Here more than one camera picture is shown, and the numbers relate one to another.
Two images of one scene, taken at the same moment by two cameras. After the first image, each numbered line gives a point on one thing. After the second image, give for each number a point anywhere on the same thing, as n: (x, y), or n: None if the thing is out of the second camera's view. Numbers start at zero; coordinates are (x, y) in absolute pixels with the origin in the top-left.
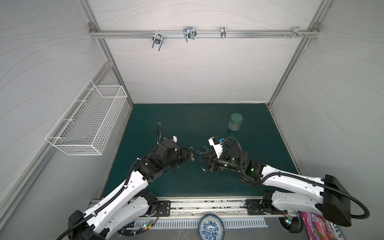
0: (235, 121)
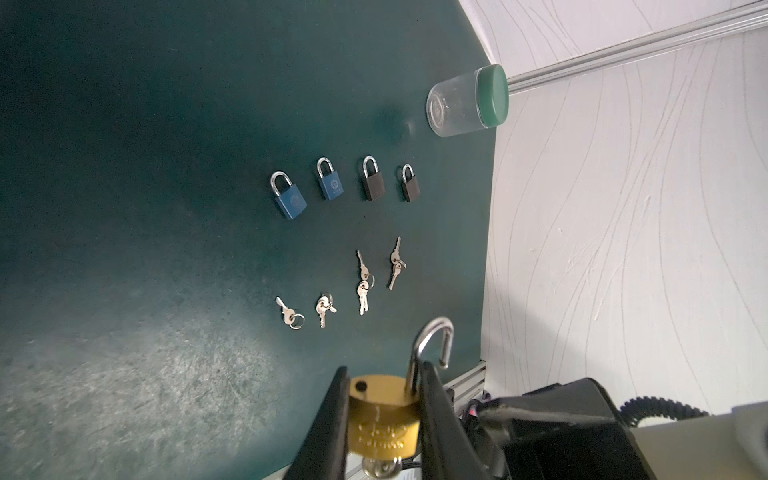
0: (469, 102)
